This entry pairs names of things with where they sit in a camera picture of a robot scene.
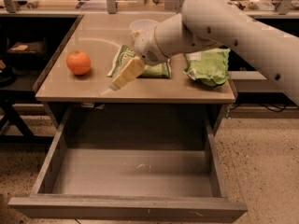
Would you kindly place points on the white bowl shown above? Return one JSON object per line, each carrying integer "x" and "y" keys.
{"x": 140, "y": 25}

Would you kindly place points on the grey cabinet counter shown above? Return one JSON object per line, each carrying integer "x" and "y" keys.
{"x": 100, "y": 35}

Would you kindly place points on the orange fruit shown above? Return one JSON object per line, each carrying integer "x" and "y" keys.
{"x": 78, "y": 62}

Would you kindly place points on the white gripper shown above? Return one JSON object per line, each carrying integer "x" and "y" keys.
{"x": 147, "y": 48}

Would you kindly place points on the dark green chip bag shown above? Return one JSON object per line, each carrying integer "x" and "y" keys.
{"x": 162, "y": 70}

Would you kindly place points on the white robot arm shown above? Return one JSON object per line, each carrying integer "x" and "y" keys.
{"x": 207, "y": 24}

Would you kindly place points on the grey open drawer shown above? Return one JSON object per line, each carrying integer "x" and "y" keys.
{"x": 132, "y": 162}

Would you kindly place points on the dark box left shelf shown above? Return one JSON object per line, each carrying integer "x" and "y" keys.
{"x": 27, "y": 55}

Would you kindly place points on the light green chip bag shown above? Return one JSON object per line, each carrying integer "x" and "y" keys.
{"x": 209, "y": 67}

